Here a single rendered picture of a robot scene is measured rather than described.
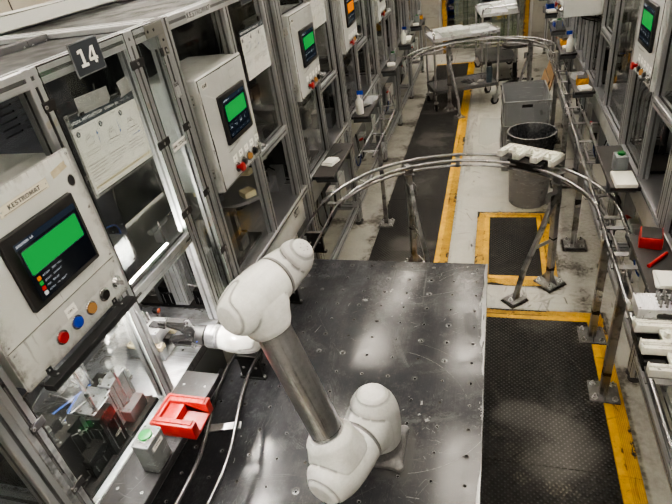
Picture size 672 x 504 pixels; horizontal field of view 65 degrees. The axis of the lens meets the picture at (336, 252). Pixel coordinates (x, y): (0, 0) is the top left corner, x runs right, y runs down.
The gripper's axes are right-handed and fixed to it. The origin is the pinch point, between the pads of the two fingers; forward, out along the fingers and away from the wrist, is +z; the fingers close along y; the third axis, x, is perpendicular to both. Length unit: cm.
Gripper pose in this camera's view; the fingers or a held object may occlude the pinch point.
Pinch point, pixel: (160, 330)
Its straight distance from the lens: 213.6
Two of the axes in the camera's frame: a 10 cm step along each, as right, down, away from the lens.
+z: -9.6, -0.6, 2.6
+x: -2.5, 5.5, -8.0
